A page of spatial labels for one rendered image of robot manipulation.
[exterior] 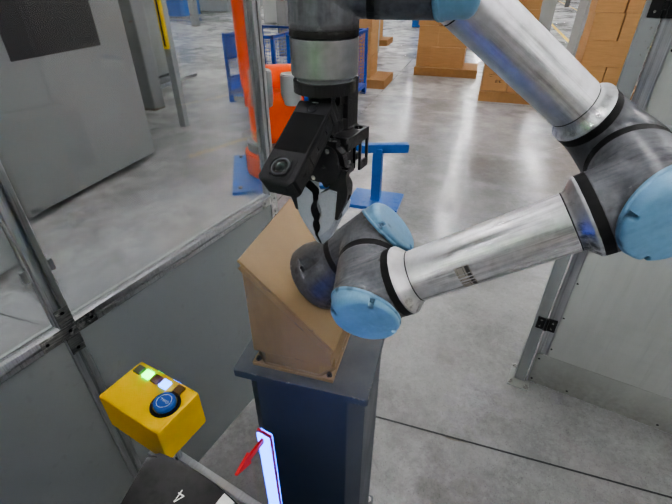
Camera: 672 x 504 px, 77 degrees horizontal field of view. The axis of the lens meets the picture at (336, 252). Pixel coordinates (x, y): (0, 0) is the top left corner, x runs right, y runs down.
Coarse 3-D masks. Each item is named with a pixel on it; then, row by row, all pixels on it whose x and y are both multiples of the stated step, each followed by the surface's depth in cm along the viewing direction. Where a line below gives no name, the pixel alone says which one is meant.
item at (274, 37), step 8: (264, 32) 715; (272, 32) 710; (280, 32) 706; (288, 32) 634; (264, 40) 599; (272, 40) 595; (280, 40) 617; (264, 48) 605; (272, 48) 601; (280, 48) 621; (264, 56) 612; (272, 56) 607; (280, 56) 625
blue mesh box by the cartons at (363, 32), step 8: (360, 32) 635; (288, 40) 596; (360, 40) 644; (288, 48) 601; (360, 48) 652; (288, 56) 608; (360, 56) 659; (360, 64) 666; (360, 72) 674; (360, 80) 682; (360, 88) 687; (304, 96) 632
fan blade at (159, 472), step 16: (144, 464) 53; (160, 464) 53; (176, 464) 54; (144, 480) 52; (160, 480) 52; (176, 480) 52; (192, 480) 53; (208, 480) 53; (128, 496) 51; (144, 496) 51; (160, 496) 51; (192, 496) 52; (208, 496) 52
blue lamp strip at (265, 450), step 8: (264, 440) 59; (264, 448) 61; (264, 456) 62; (264, 464) 64; (272, 464) 62; (264, 472) 65; (272, 472) 64; (272, 480) 65; (272, 488) 67; (272, 496) 68
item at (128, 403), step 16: (128, 384) 81; (144, 384) 81; (176, 384) 81; (112, 400) 78; (128, 400) 78; (144, 400) 78; (192, 400) 78; (112, 416) 80; (128, 416) 75; (144, 416) 75; (160, 416) 75; (176, 416) 75; (192, 416) 79; (128, 432) 80; (144, 432) 75; (160, 432) 73; (176, 432) 77; (192, 432) 81; (160, 448) 75; (176, 448) 78
